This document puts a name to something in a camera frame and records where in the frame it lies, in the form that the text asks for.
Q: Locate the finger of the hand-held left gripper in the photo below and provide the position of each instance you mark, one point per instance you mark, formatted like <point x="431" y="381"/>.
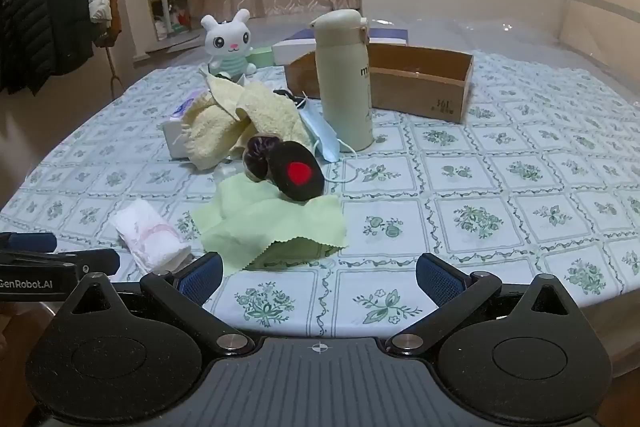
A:
<point x="30" y="242"/>
<point x="95" y="261"/>

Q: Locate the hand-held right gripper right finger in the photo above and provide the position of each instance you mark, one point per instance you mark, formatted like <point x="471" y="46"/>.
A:
<point x="440" y="279"/>

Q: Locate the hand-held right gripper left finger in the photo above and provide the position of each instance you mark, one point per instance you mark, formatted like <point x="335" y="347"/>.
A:
<point x="202" y="279"/>

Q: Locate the white pink cloth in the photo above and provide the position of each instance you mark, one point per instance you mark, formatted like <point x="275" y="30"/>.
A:
<point x="145" y="232"/>

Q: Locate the light green cloth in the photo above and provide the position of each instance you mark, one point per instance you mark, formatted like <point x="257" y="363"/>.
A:
<point x="260" y="222"/>

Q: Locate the dark purple scrunchie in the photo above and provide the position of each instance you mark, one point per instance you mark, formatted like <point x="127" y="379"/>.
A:
<point x="257" y="157"/>

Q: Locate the purple tissue pack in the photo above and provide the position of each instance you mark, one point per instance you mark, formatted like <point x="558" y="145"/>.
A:
<point x="175" y="137"/>

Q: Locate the black round plush red dot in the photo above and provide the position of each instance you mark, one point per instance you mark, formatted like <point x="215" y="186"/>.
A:
<point x="286" y="157"/>

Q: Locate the pale yellow towel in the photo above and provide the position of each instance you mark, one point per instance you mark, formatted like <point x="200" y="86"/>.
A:
<point x="260" y="107"/>

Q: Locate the brown cardboard box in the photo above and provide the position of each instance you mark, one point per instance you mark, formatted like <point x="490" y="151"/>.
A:
<point x="420" y="97"/>

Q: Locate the dark grey face mask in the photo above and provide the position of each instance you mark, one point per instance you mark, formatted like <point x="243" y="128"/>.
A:
<point x="286" y="94"/>

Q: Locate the floral checked tablecloth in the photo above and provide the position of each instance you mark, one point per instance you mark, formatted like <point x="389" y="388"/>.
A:
<point x="500" y="187"/>

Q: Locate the blue face mask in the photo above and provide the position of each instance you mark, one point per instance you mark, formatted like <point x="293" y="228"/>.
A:
<point x="322" y="132"/>

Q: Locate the cream thermos bottle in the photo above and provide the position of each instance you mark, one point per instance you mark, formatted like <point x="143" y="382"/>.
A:
<point x="345" y="97"/>

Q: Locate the light green box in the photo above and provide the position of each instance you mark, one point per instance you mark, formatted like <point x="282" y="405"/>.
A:
<point x="261" y="57"/>

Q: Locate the white plush rabbit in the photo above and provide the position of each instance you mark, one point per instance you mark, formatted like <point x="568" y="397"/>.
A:
<point x="227" y="42"/>

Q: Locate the brown jacket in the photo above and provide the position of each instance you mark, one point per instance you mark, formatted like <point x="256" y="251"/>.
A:
<point x="114" y="17"/>

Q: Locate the long white box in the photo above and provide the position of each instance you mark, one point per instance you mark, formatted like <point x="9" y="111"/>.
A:
<point x="295" y="52"/>

